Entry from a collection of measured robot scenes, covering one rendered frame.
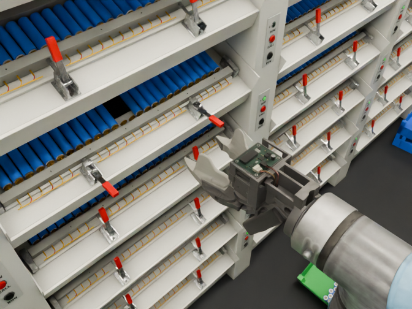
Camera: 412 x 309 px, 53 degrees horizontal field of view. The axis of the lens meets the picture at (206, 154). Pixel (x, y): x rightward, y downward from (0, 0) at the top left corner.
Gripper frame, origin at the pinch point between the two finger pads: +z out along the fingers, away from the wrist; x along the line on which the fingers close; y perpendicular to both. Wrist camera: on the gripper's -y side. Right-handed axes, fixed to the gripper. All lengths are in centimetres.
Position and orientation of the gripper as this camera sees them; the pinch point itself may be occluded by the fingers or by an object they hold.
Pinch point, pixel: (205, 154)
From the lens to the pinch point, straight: 67.9
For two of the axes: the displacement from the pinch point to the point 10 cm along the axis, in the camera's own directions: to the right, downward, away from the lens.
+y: -0.2, -7.1, -7.1
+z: -6.9, -5.0, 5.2
